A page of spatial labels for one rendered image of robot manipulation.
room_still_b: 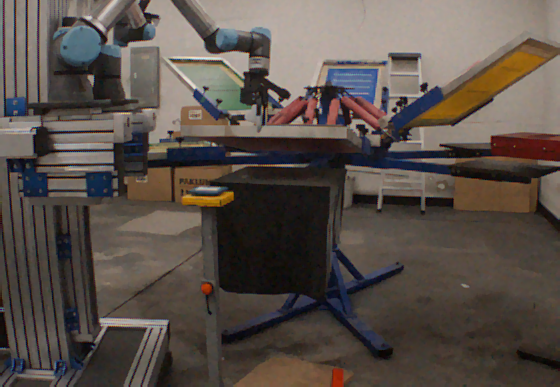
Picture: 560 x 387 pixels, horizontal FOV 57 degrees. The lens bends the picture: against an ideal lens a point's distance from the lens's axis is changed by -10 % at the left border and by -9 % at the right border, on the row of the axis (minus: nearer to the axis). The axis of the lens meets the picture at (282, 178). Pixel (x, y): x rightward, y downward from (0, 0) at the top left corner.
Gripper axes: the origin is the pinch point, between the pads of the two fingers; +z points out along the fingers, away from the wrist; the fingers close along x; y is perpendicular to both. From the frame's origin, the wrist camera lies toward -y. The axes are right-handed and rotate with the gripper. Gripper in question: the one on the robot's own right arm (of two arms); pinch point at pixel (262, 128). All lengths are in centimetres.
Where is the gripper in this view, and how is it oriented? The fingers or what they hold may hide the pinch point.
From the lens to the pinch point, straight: 192.1
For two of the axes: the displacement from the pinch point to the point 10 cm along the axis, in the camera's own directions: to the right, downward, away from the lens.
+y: -9.7, -0.4, 2.4
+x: -2.4, -0.2, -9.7
